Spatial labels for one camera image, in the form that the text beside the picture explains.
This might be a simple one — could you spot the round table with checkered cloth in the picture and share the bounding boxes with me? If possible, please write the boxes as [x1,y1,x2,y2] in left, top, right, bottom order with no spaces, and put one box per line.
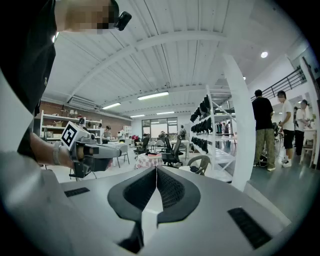
[134,152,165,171]

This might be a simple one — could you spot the white ceiling air unit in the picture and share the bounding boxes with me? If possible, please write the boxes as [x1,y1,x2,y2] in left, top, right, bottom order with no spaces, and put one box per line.
[67,96,97,110]

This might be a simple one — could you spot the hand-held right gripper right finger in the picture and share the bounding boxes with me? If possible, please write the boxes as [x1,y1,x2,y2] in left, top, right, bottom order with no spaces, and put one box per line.
[156,164,202,225]

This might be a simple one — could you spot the person's black shirt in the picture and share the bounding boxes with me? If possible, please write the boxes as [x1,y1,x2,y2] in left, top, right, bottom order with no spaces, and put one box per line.
[0,0,59,163]

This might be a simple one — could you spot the grey wicker chair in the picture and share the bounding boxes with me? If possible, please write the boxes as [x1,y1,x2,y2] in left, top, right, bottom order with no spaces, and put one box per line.
[178,154,213,176]

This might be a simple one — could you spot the person's head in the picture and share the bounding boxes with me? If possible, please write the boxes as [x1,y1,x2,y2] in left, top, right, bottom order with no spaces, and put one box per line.
[55,0,119,35]

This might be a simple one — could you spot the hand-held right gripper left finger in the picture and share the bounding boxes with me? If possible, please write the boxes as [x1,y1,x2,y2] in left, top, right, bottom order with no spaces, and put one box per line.
[107,165,158,222]

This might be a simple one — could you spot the person's left hand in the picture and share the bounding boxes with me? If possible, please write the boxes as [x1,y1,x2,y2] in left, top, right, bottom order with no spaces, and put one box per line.
[76,145,95,160]

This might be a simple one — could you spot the white metal shelving rack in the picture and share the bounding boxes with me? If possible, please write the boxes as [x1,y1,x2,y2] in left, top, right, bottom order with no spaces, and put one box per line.
[189,84,237,182]

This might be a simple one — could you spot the large black-framed window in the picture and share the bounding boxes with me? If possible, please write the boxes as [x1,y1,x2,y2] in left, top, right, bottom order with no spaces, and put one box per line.
[141,117,179,138]

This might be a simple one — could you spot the person's left forearm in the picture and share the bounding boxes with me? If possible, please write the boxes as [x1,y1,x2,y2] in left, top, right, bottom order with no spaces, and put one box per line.
[29,131,75,170]

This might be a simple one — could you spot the black office chair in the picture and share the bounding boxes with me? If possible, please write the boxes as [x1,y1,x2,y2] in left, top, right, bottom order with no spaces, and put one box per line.
[133,136,151,160]
[161,136,185,168]

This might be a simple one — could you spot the white shelf with boxes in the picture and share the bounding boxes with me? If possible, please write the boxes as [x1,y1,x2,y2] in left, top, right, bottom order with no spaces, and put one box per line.
[39,109,103,145]

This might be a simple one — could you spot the white table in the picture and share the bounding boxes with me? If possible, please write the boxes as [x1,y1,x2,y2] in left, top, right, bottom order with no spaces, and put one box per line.
[99,141,128,151]

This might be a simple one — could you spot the black metal railing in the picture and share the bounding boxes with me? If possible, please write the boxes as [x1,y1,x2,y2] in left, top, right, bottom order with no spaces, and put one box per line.
[251,66,307,101]

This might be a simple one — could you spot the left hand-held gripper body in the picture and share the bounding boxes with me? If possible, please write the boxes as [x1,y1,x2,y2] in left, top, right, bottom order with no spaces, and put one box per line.
[60,121,123,181]

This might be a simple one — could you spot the rows of black devices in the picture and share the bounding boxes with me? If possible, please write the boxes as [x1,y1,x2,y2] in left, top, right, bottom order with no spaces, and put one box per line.
[190,94,214,155]

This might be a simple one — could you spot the white slanted pillar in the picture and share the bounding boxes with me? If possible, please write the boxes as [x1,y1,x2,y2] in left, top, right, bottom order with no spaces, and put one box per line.
[222,53,256,193]

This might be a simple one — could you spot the black head-mounted camera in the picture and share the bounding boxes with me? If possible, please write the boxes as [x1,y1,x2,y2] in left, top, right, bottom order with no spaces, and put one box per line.
[114,10,133,32]

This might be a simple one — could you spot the wooden chair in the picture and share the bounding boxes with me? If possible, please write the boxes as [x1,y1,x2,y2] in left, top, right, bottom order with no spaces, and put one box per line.
[299,138,316,169]

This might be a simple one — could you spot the grey plastic chair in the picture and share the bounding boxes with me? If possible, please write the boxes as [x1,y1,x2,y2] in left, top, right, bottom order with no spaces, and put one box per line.
[112,146,131,168]

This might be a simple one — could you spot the beige wrist band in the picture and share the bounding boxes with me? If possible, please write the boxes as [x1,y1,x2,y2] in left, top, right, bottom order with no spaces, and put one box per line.
[52,141,62,166]

